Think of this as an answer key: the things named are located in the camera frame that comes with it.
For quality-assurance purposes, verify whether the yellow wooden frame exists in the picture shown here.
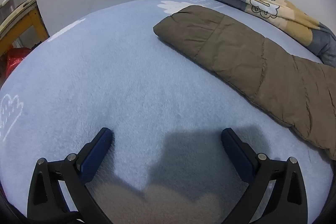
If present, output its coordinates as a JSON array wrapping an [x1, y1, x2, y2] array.
[[0, 7, 50, 56]]

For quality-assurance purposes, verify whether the red plastic bag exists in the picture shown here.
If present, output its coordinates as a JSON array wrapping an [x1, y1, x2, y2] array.
[[5, 47, 33, 77]]

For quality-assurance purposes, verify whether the olive puffer jacket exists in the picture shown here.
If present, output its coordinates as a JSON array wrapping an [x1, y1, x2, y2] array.
[[153, 5, 336, 160]]

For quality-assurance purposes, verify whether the light blue cloud blanket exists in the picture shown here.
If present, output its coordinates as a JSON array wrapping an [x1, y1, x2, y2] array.
[[0, 0, 334, 224]]

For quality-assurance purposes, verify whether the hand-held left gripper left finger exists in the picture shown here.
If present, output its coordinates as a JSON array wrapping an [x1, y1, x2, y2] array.
[[27, 127, 114, 224]]

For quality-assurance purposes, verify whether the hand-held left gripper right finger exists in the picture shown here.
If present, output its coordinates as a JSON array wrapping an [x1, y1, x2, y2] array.
[[221, 128, 308, 224]]

